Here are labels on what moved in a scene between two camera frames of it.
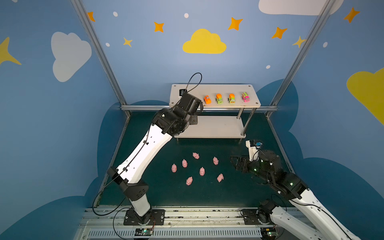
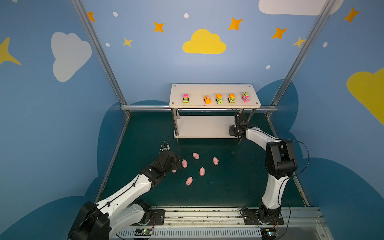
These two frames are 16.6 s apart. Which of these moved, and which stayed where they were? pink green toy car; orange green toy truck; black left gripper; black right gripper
Moved: black right gripper; black left gripper
Stayed: pink green toy car; orange green toy truck
